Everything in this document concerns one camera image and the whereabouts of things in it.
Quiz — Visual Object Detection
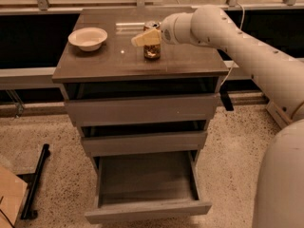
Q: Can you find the cardboard box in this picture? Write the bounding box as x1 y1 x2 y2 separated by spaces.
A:
266 101 293 128
0 165 28 228

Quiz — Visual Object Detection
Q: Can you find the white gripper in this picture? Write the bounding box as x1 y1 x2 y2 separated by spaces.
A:
131 12 192 47

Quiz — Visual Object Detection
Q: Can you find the metal bracket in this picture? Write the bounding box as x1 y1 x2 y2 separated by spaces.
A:
7 89 25 118

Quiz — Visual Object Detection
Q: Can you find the grey drawer cabinet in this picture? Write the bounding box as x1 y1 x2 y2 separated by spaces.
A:
52 8 227 162

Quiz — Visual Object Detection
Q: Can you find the grey drawer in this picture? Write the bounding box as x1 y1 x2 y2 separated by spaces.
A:
65 77 219 126
82 120 207 157
85 151 211 224

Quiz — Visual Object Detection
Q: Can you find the grey top drawer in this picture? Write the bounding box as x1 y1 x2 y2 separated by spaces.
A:
65 77 219 126

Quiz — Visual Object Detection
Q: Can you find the cardboard box right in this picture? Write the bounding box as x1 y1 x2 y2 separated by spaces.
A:
266 101 293 128

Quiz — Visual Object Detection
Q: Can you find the grey middle drawer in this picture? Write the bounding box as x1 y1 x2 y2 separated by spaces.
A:
82 120 207 157

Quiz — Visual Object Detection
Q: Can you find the cardboard box left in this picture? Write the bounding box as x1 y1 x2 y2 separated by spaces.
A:
0 165 28 228

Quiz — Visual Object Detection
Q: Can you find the grey bottom drawer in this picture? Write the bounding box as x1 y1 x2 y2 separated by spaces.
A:
85 151 211 224

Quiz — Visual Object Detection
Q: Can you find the orange soda can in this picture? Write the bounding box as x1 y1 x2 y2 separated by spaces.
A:
143 21 161 60

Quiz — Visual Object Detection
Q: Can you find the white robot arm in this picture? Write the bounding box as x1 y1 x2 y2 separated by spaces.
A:
131 5 304 228

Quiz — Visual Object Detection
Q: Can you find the black metal bar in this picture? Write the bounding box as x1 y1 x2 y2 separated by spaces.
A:
20 143 50 219

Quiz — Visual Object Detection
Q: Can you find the white bowl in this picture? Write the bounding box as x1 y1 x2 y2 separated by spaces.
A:
68 28 107 51

